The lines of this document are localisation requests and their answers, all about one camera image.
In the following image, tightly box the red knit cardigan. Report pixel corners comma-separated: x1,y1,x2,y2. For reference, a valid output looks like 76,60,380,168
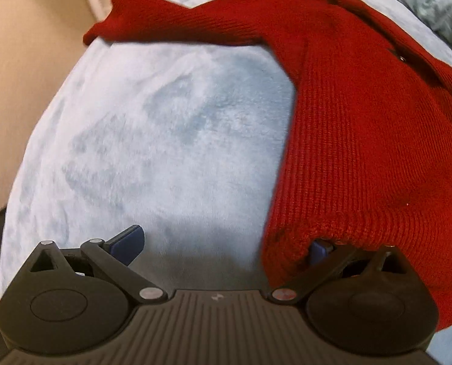
83,0,452,329

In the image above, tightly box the light blue fleece bed sheet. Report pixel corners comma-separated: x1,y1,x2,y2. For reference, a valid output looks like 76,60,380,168
0,0,452,365

